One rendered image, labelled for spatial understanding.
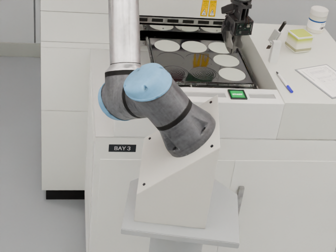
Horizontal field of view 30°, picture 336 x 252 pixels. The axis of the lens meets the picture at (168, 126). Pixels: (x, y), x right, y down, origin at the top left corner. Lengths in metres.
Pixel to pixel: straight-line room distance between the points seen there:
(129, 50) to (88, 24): 0.83
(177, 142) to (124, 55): 0.28
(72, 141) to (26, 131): 0.74
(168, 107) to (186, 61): 0.80
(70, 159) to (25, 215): 0.34
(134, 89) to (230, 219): 0.48
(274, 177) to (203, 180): 0.66
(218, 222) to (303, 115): 0.55
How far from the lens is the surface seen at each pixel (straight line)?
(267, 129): 2.12
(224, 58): 2.44
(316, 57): 2.44
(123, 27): 1.73
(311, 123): 2.16
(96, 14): 2.52
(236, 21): 2.13
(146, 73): 1.60
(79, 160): 2.88
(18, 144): 3.42
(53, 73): 2.63
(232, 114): 2.06
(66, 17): 2.52
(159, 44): 2.48
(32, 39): 4.22
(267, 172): 2.23
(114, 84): 1.70
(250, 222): 2.37
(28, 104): 3.75
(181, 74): 2.28
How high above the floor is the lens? 1.98
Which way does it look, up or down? 33 degrees down
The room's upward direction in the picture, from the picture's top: 7 degrees clockwise
